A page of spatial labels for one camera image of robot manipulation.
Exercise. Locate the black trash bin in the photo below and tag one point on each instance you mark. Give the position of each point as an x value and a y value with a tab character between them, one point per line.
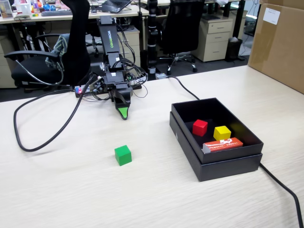
234	50

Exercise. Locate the black box inner tray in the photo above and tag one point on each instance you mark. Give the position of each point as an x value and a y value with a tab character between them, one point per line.
213	111

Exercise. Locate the red wooden cube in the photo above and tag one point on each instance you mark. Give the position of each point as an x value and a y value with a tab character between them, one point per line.
200	127

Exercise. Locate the beige office desk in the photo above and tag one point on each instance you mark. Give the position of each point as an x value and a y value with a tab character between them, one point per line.
78	16

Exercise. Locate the yellow wooden cube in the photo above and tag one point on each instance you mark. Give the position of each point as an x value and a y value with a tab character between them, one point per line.
221	133

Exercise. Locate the large brown cardboard box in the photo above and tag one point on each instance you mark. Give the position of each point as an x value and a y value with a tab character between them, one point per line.
280	47

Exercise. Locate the open black laptop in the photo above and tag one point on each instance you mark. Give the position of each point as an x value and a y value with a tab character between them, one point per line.
114	6

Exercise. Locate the beige cabinet with three drawers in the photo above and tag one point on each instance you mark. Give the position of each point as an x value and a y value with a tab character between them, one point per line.
215	40

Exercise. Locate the beige cabinet with keyhole drawer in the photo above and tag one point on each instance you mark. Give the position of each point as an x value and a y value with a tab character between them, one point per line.
133	45

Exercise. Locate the black high-back office chair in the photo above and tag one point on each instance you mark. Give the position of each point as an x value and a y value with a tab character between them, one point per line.
76	42

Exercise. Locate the orange rectangular carton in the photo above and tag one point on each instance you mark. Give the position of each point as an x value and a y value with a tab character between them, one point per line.
223	145

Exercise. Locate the dark computer keyboard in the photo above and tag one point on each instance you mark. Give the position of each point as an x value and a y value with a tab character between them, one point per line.
56	13

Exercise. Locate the green wooden cube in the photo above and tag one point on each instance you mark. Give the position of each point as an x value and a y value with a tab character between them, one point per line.
122	155

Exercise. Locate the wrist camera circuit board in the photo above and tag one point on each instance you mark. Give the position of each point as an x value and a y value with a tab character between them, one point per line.
97	86

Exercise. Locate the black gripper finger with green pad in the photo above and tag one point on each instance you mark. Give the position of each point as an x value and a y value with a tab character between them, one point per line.
124	114
116	102

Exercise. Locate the framed picture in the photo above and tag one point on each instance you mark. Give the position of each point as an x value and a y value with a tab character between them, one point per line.
6	9

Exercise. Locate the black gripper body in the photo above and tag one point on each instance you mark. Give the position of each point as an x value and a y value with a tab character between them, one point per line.
117	84

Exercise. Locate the black mesh swivel chair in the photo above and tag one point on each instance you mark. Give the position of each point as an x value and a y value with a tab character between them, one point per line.
181	26

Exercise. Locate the striped green cloth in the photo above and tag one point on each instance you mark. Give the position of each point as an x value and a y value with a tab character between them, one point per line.
59	47

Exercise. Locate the black open box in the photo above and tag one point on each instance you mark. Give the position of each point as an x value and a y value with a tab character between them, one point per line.
225	169

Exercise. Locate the black pole with white bands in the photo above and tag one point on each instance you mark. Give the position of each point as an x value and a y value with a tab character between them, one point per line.
152	40

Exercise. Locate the white shipping label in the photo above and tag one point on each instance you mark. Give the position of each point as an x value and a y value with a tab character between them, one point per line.
271	16

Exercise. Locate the control board with red LED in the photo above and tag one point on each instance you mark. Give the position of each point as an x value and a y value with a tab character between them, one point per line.
80	90

